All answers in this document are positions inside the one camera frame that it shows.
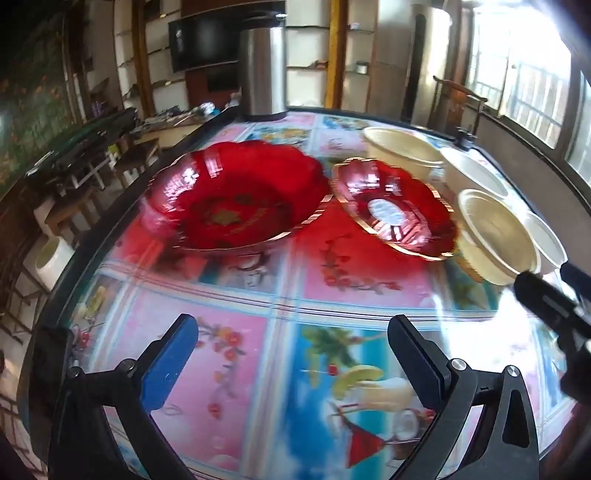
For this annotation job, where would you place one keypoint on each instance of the standing air conditioner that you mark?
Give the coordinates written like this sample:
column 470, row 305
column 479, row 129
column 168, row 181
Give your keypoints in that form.
column 429, row 60

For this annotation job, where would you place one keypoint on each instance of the small red gold-rimmed plate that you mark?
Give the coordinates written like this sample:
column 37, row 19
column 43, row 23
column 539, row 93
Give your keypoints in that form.
column 392, row 212

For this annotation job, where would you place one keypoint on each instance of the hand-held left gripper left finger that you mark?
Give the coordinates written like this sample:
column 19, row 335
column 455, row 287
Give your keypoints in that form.
column 170, row 367

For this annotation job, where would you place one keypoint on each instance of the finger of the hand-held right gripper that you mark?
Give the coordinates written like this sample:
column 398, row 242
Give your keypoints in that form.
column 575, row 279
column 538, row 295

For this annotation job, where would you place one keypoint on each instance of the dark wooden armchair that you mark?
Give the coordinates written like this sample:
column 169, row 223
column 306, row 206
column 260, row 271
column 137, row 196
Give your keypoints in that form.
column 461, row 99

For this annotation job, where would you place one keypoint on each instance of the fruit printed tablecloth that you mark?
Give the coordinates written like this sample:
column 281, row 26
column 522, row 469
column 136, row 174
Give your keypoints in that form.
column 286, row 314

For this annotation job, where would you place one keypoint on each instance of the small metal pot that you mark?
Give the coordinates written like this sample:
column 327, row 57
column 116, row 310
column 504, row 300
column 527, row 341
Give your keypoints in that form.
column 361, row 68

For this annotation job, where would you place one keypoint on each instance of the floral wall painting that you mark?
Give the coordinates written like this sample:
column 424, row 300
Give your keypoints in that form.
column 32, row 92

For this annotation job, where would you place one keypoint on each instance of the black flat television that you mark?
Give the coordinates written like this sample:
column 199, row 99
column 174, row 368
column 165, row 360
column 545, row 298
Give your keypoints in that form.
column 203, row 41

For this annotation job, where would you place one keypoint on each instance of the green mahjong table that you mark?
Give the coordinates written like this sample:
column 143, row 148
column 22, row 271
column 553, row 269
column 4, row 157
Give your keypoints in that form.
column 78, row 138

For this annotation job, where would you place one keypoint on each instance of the white plastic bowl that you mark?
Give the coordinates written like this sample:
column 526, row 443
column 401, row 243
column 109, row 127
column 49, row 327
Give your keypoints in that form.
column 475, row 173
column 549, row 244

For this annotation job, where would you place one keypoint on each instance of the large red glass plate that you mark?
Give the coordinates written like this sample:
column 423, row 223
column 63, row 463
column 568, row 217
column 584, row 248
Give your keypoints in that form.
column 231, row 203

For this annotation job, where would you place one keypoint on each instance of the small black table device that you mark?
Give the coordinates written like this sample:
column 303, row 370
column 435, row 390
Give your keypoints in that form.
column 464, row 138

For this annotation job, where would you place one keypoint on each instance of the wooden stool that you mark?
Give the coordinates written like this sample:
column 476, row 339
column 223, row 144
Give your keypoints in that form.
column 69, row 214
column 138, row 154

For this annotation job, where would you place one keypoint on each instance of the cream ribbed disposable bowl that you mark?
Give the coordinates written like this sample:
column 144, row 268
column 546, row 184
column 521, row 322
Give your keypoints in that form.
column 496, row 235
column 397, row 145

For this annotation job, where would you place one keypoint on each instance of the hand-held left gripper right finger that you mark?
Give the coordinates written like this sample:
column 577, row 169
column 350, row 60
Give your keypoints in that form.
column 415, row 367

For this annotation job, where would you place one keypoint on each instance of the white plastic bucket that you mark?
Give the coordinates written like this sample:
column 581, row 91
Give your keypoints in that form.
column 53, row 261

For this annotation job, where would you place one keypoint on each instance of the stainless steel thermos jug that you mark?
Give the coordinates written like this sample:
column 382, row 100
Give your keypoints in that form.
column 263, row 69

